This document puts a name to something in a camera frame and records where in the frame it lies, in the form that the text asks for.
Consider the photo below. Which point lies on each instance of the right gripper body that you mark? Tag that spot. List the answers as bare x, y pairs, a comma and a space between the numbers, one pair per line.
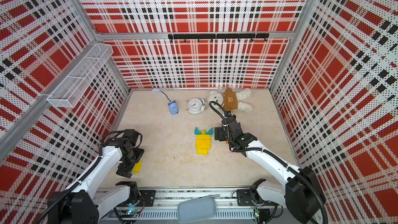
220, 132

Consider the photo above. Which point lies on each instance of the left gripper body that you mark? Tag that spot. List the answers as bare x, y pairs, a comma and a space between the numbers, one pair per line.
129, 160

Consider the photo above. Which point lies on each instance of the teal triangle block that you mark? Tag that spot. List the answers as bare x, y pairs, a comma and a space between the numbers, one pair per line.
197, 132
210, 132

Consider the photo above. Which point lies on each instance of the yellow long block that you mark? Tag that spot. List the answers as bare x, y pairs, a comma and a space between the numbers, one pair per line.
203, 142
204, 137
203, 146

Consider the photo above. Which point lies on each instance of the small yellow block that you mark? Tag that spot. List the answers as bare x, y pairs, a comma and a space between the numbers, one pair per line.
202, 151

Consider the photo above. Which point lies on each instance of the yellow long block top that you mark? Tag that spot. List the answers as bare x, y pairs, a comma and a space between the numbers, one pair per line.
203, 142

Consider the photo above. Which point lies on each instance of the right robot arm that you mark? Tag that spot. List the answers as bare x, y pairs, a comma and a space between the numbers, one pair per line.
298, 190

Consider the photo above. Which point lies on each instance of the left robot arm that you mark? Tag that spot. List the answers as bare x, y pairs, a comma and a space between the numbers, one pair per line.
77, 203

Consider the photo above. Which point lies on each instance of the white teddy bear brown hoodie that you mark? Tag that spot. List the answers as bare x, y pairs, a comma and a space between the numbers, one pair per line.
231, 100

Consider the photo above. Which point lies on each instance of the white alarm clock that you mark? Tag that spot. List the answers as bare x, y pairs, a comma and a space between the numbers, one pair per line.
196, 106

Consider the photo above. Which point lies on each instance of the grey pouch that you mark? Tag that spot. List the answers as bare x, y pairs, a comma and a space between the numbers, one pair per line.
196, 210

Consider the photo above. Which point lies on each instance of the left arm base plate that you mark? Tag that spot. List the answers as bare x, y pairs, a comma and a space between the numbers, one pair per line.
147, 197

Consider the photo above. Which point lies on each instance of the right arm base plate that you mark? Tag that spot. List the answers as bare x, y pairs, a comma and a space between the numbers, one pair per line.
244, 198

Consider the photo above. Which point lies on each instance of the white wire basket shelf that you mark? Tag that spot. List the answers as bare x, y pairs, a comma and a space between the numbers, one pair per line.
69, 92

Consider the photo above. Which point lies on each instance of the black hook rail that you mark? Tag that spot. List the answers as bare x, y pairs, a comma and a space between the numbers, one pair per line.
218, 36

